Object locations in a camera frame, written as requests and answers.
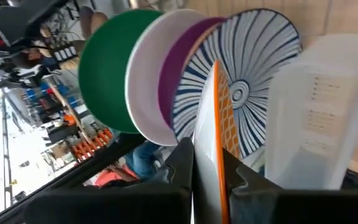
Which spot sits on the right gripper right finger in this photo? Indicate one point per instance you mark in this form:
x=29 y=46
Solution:
x=244 y=180

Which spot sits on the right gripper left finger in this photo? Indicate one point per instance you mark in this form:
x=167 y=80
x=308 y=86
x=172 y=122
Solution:
x=180 y=168

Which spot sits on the orange patterned plate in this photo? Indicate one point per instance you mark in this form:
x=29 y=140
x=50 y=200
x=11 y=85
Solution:
x=225 y=112

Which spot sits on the plain white plate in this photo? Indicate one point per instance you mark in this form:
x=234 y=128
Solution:
x=145 y=93

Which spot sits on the purple plate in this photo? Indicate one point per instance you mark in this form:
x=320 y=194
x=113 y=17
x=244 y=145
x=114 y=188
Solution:
x=172 y=71

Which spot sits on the blue striped white plate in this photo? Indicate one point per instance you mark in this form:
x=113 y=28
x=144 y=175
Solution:
x=253 y=62

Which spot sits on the dark green plate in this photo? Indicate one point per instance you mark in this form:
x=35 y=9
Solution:
x=104 y=71

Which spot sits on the person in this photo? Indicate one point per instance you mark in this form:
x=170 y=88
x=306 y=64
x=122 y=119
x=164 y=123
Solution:
x=141 y=158
x=33 y=56

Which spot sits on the translucent plastic utensil holder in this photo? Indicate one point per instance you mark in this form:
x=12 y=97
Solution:
x=315 y=124

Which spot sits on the row of orange items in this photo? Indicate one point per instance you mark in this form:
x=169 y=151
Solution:
x=92 y=143

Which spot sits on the grey stand pole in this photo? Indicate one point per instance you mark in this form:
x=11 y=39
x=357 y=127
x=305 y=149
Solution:
x=6 y=149

